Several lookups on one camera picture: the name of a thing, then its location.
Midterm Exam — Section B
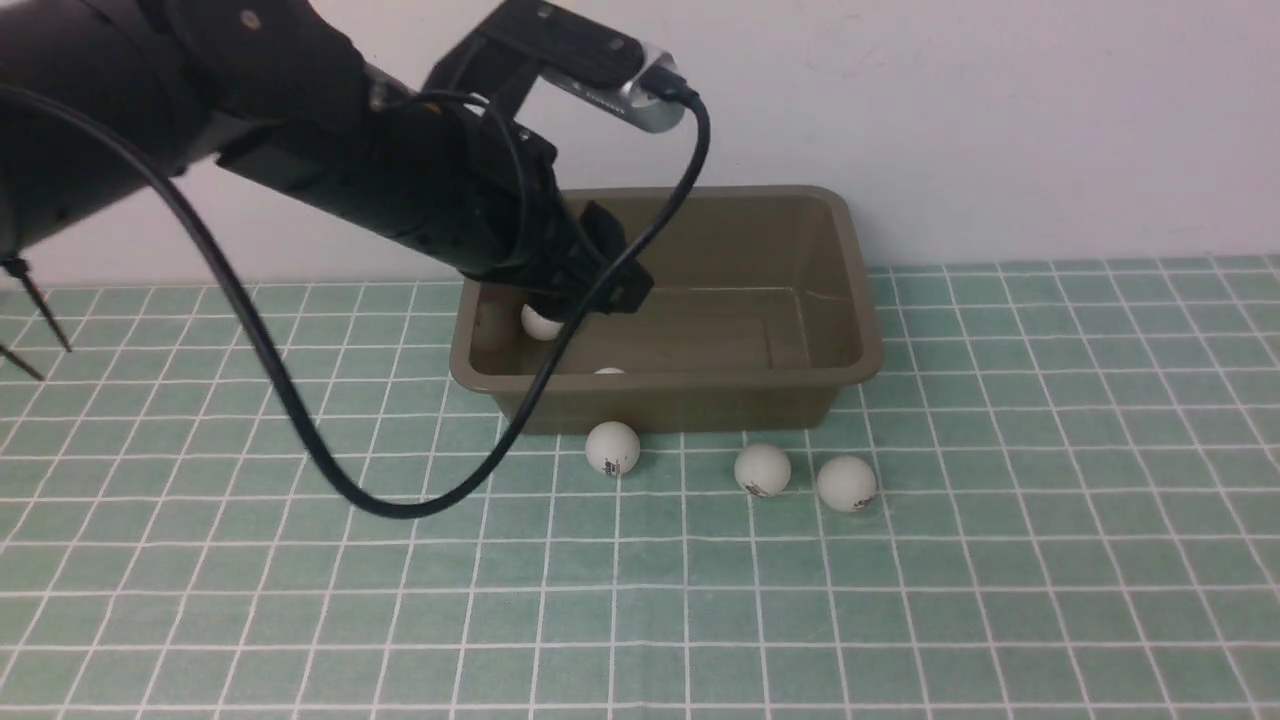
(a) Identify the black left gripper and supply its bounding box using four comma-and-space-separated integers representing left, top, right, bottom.
215, 95, 657, 316

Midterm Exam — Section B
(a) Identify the green checkered tablecloth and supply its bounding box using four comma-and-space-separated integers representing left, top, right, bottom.
1, 256, 1279, 719

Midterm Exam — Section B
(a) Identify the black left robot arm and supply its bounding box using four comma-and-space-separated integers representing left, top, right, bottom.
1, 1, 684, 316

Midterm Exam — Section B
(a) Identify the brown plastic storage bin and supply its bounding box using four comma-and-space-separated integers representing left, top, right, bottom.
451, 184, 884, 436

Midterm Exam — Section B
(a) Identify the black left camera cable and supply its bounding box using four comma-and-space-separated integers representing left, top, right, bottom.
0, 79, 712, 520

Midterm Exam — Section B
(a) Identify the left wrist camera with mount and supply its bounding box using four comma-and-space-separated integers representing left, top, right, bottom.
422, 1, 685, 135

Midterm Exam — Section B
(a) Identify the white ping-pong ball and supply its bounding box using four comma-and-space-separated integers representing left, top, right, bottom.
584, 421, 641, 479
814, 455, 879, 512
520, 304, 564, 342
733, 443, 794, 498

